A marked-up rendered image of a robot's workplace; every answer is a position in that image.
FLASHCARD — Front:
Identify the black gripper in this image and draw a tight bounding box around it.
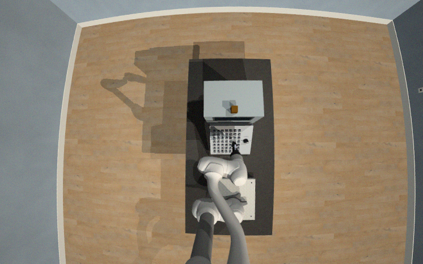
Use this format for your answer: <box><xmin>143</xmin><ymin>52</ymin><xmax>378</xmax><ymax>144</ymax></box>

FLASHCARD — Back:
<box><xmin>230</xmin><ymin>139</ymin><xmax>241</xmax><ymax>157</ymax></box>

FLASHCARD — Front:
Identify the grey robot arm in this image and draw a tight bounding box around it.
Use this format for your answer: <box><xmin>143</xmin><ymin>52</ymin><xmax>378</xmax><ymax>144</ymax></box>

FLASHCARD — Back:
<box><xmin>185</xmin><ymin>154</ymin><xmax>250</xmax><ymax>264</ymax></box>

